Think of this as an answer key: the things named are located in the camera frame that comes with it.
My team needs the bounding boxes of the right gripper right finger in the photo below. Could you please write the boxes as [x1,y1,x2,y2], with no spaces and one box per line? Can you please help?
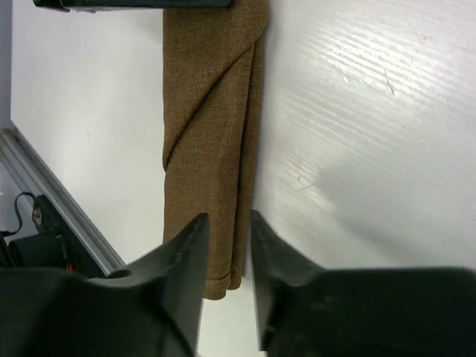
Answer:
[251,211,475,356]

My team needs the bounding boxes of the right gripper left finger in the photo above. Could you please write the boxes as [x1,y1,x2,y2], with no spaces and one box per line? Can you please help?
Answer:
[1,213,209,357]

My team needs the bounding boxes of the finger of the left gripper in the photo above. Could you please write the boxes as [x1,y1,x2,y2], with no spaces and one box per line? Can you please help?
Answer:
[33,0,234,10]

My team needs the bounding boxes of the brown cloth napkin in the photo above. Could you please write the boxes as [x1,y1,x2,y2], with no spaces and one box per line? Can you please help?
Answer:
[163,1,269,300]

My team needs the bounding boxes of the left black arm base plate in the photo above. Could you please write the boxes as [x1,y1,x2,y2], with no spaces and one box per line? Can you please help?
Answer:
[33,195,105,278]

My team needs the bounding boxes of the aluminium front rail frame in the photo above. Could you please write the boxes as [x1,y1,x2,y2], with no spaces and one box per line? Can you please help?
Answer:
[1,129,126,277]

